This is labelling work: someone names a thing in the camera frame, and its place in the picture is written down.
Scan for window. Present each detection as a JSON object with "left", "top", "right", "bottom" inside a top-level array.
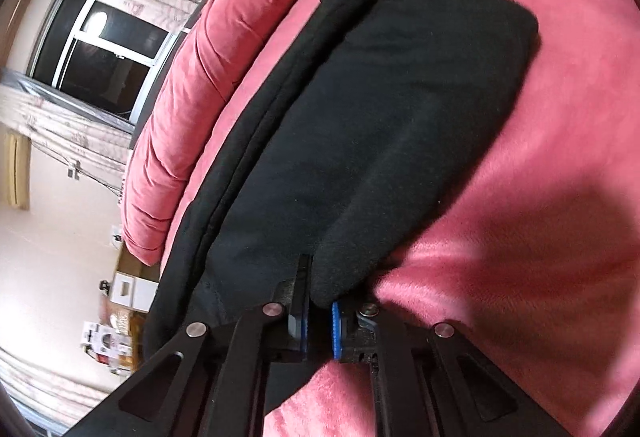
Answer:
[{"left": 28, "top": 0, "right": 178, "bottom": 125}]

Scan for white cardboard box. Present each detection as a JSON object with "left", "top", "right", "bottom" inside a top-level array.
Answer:
[{"left": 110, "top": 271, "right": 158, "bottom": 313}]

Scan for pink folded duvet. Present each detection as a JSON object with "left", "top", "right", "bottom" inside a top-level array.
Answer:
[{"left": 122, "top": 0, "right": 296, "bottom": 266}]

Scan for black pants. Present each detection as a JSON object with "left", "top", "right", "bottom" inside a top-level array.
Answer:
[{"left": 143, "top": 0, "right": 538, "bottom": 355}]

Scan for pink bed sheet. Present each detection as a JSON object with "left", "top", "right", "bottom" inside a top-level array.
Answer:
[{"left": 181, "top": 0, "right": 639, "bottom": 436}]

